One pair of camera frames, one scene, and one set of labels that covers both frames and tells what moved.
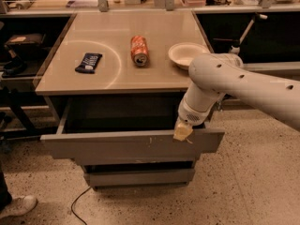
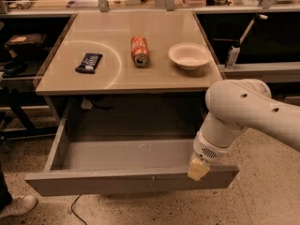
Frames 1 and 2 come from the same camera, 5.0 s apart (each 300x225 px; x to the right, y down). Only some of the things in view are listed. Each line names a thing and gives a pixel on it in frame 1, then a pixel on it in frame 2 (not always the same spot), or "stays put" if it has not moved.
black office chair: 16,65 stays put
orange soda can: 140,51 stays put
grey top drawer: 124,129 to 85,166
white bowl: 182,54 stays put
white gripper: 189,113 to 208,150
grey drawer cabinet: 119,97 stays put
